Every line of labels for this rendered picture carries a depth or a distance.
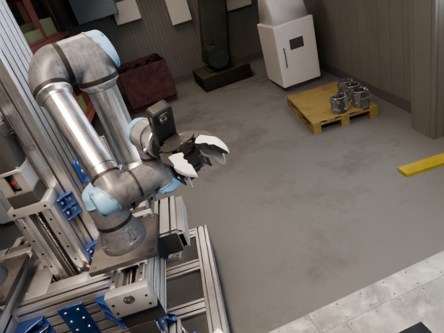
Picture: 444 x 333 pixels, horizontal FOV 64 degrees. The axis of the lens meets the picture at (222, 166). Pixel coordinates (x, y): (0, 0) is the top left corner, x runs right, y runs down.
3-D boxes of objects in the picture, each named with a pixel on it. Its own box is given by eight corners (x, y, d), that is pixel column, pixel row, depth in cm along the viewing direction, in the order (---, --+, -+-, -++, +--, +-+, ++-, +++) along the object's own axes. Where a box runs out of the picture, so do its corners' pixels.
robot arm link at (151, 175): (138, 196, 94) (122, 160, 89) (174, 176, 98) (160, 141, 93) (150, 207, 88) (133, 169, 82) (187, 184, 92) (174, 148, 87)
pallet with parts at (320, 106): (383, 114, 373) (381, 87, 359) (315, 136, 372) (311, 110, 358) (338, 89, 468) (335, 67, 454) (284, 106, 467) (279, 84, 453)
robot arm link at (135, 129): (158, 139, 95) (147, 110, 91) (177, 148, 86) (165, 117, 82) (132, 152, 91) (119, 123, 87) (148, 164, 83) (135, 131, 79)
